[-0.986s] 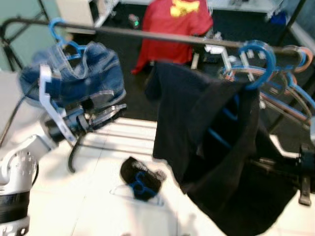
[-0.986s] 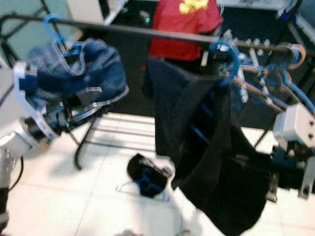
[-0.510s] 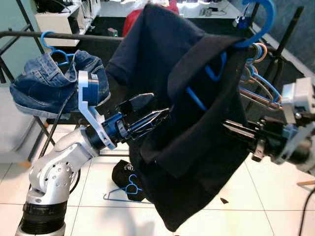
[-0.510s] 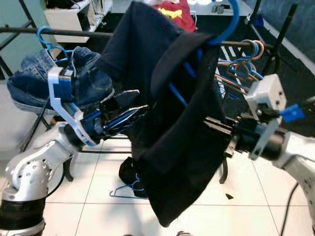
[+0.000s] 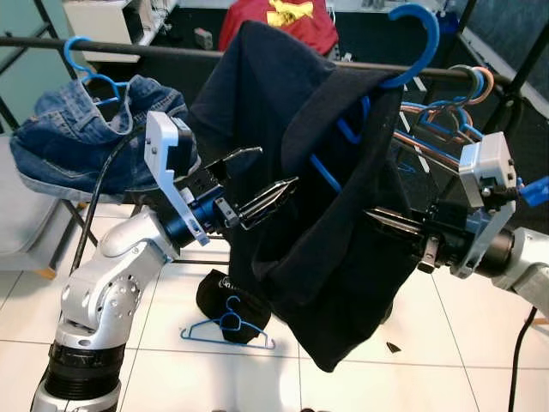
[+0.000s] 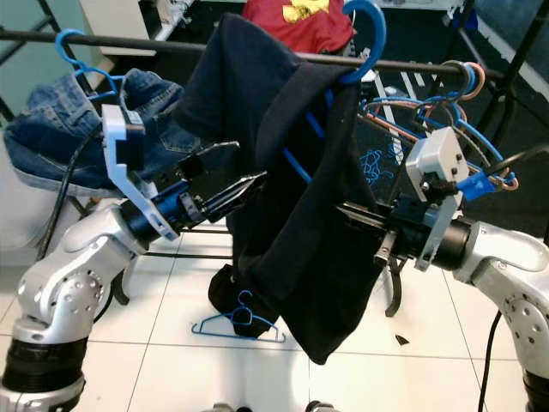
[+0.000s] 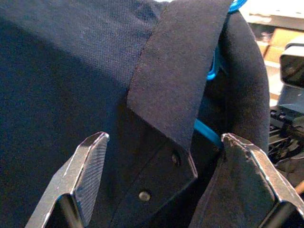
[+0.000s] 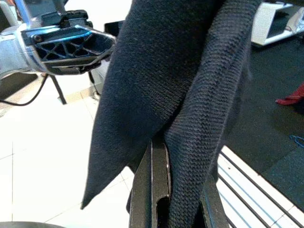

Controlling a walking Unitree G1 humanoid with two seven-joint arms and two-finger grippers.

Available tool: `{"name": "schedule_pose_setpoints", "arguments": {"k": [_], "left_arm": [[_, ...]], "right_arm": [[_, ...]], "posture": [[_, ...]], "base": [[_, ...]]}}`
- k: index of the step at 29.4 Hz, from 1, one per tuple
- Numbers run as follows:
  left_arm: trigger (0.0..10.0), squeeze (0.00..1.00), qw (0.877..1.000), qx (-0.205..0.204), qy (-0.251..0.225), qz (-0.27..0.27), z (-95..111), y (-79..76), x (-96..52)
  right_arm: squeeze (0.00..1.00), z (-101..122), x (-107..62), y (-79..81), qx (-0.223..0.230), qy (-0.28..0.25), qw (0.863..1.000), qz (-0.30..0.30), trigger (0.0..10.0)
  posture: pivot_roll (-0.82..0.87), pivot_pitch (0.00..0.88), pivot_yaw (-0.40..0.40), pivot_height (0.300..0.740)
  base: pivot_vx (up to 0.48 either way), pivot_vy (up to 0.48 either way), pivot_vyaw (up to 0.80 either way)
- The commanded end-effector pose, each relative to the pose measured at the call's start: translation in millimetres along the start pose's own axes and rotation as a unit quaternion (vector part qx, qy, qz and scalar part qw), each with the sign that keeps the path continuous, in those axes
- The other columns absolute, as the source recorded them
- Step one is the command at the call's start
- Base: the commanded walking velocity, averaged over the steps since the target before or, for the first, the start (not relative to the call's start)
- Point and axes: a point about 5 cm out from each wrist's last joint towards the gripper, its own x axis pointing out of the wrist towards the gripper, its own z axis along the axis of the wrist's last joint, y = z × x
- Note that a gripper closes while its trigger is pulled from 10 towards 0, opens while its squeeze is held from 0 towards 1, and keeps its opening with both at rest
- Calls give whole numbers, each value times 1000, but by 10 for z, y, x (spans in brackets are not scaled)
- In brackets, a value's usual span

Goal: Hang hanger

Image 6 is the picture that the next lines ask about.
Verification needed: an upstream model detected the blue tape tab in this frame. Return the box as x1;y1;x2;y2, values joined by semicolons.
455;172;494;203

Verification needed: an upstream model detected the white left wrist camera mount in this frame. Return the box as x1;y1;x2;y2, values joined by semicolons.
100;103;183;243

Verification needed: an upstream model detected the thin orange hanger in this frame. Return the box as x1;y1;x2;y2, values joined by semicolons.
365;62;520;190

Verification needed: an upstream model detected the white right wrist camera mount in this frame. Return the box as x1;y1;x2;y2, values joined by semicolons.
403;126;474;273

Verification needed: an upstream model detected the thin blue hanger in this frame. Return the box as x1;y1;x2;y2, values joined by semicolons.
365;64;516;185
56;28;130;104
190;289;288;344

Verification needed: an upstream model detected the white drawer cabinet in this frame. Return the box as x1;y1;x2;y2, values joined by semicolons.
79;0;181;57

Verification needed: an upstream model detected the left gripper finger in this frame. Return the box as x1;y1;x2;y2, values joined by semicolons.
196;140;241;164
208;172;269;222

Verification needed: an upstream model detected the black metal clothes rack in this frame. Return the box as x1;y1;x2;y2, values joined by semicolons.
0;0;549;258

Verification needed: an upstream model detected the red shirt yellow print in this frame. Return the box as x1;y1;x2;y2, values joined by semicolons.
240;0;354;54

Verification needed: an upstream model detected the crumpled black cloth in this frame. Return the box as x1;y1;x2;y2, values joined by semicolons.
208;264;280;337

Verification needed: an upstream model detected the dark navy garment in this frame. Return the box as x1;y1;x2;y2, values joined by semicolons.
176;13;404;366

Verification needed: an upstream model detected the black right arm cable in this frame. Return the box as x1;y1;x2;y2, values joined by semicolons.
472;144;549;412

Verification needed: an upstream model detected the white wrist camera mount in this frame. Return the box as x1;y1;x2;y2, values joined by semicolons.
100;103;183;243
403;126;474;273

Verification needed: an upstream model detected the thick blue plastic hanger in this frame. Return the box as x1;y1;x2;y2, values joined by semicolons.
277;0;387;185

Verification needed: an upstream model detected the blue denim jacket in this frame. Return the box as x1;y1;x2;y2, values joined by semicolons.
4;69;190;194

